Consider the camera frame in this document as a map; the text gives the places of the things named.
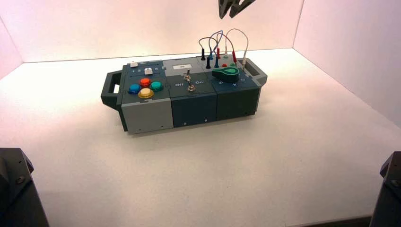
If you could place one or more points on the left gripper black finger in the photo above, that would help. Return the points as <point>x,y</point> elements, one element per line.
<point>239,7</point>
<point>223,8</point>

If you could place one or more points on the green rotary knob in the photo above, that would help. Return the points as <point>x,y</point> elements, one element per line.
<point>226,74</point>

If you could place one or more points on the grey blue control box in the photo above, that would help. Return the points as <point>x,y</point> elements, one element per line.
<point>194,106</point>

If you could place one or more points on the green round push button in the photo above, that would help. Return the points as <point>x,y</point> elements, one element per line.
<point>156,86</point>

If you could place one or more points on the red round push button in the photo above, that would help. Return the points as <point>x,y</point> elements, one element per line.
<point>145,82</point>

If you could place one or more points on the yellow round push button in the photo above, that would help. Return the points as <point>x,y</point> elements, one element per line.
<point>146,93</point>

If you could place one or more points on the blue round push button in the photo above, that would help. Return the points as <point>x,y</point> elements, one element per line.
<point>134,89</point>

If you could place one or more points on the metal toggle switch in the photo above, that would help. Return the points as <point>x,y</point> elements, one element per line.
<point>190,87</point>
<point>187,75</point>

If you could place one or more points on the white square key switch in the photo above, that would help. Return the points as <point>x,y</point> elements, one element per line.
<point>148,71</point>

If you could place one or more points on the small white rocker switch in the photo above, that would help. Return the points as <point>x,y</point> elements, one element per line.
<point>134,64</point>

